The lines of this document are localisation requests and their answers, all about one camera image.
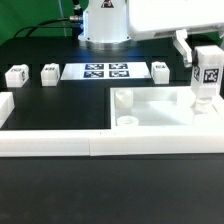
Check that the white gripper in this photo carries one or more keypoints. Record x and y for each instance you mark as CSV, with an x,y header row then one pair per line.
x,y
148,19

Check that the white square tabletop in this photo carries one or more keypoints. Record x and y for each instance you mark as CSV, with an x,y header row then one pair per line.
x,y
163,106

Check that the white sheet with markers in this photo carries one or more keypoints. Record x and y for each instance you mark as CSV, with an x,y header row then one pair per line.
x,y
98,71

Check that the white left fence block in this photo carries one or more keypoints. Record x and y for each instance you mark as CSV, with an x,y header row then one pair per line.
x,y
6,106

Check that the white front fence bar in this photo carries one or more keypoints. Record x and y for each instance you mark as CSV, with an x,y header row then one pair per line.
x,y
144,141

